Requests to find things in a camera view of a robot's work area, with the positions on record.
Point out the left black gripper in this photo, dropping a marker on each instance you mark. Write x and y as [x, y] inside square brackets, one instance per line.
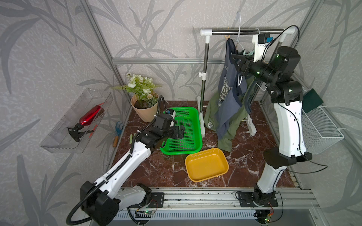
[176, 134]

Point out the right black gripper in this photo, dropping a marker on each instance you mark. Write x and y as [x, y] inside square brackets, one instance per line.
[246, 61]

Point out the white wire hanger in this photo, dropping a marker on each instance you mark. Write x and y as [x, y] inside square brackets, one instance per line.
[238, 16]
[258, 31]

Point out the navy blue tank top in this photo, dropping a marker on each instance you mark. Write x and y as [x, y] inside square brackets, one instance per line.
[231, 87]

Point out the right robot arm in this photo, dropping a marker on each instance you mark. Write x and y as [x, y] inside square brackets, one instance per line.
[287, 96]

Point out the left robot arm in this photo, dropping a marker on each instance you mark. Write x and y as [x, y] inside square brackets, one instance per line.
[103, 199]

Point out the olive green tank top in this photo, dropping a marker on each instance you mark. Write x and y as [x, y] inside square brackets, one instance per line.
[226, 142]

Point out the white flower plant pot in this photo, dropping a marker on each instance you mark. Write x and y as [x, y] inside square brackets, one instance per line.
[145, 99]

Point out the green perforated plastic basket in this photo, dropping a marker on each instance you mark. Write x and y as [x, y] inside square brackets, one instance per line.
[192, 140]

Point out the metal clothes rack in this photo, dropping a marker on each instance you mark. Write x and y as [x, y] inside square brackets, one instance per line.
[207, 33]

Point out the yellow plastic tray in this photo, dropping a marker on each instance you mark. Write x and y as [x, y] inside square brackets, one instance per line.
[206, 165]

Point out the dark green cloth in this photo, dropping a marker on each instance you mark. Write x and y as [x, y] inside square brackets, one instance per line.
[311, 100]

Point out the red spray bottle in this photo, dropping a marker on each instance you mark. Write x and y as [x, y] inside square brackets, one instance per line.
[76, 132]

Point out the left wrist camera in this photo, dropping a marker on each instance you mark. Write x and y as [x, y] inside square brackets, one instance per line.
[171, 112]

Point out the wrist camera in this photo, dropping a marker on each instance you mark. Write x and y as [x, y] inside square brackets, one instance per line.
[171, 112]
[260, 41]

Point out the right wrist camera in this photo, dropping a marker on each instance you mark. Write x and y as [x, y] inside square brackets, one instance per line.
[260, 41]

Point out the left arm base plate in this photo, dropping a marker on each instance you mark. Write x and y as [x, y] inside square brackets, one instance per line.
[156, 200]

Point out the clear acrylic wall shelf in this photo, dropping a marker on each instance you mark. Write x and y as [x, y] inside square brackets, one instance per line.
[59, 140]

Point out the white wire mesh basket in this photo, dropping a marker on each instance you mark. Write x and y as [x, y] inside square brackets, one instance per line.
[319, 131]

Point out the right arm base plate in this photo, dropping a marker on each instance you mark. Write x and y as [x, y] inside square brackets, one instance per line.
[256, 199]

